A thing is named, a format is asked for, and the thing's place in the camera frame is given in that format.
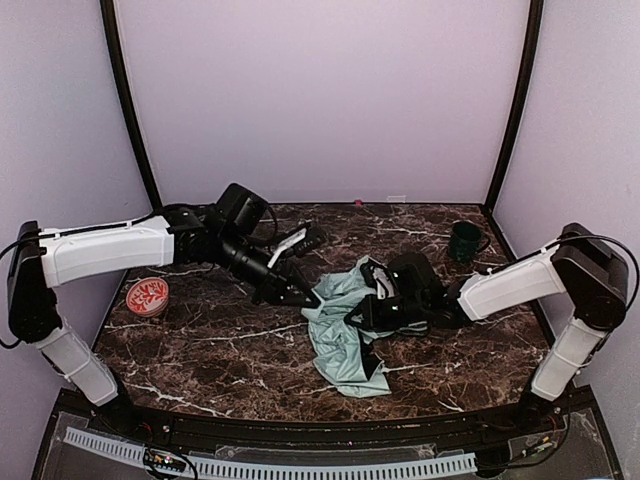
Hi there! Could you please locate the mint and black folding umbrella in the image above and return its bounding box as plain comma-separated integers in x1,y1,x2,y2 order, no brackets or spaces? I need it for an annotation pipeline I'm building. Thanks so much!
301,256,391,398

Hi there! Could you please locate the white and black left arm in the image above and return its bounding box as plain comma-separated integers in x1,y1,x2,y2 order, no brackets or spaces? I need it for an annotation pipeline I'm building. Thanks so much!
1,183,325,407

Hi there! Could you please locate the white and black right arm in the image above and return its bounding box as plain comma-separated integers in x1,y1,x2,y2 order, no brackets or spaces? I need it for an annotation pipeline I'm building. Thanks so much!
344,223,639,403

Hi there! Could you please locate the dark green marbled mug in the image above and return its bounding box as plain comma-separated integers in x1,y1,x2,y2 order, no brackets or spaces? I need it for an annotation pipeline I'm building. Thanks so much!
447,221,491,264

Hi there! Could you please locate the red patterned round bowl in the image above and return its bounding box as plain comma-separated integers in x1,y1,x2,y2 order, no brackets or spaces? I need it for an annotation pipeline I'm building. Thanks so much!
126,277,169,318

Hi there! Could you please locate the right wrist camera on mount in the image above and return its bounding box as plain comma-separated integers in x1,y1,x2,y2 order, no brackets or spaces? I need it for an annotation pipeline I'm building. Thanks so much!
360,261,399,300

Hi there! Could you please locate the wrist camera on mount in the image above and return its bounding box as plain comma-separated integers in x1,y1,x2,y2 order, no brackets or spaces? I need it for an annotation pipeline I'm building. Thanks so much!
267,223,326,269
360,261,399,300

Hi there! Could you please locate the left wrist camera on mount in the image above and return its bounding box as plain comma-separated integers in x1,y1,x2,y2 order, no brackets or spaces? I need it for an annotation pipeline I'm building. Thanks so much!
267,223,326,269

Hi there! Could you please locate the grey slotted cable duct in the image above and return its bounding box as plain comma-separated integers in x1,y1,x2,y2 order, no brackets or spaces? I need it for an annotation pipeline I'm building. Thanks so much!
63,427,478,479

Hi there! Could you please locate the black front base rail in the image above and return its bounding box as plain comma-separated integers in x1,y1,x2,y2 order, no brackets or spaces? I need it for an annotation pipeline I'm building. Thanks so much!
54,387,595,452

